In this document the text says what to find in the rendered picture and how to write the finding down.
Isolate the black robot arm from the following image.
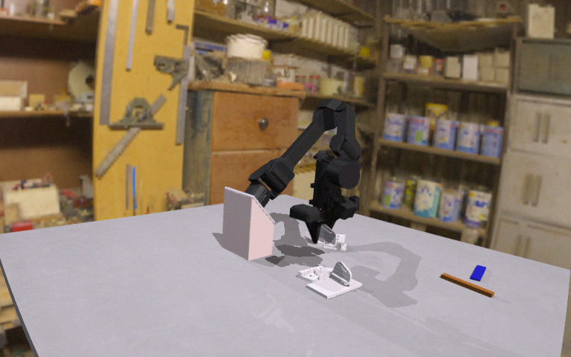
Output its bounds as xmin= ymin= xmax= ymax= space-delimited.
xmin=244 ymin=99 xmax=362 ymax=219

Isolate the orange long thin bar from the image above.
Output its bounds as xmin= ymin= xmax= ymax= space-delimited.
xmin=441 ymin=273 xmax=494 ymax=298

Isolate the blue rectangular block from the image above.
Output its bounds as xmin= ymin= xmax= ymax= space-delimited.
xmin=470 ymin=266 xmax=486 ymax=281

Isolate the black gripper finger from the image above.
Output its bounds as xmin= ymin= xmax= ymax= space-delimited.
xmin=322 ymin=213 xmax=340 ymax=229
xmin=305 ymin=219 xmax=326 ymax=244

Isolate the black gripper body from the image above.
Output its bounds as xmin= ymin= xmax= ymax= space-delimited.
xmin=289 ymin=180 xmax=341 ymax=223

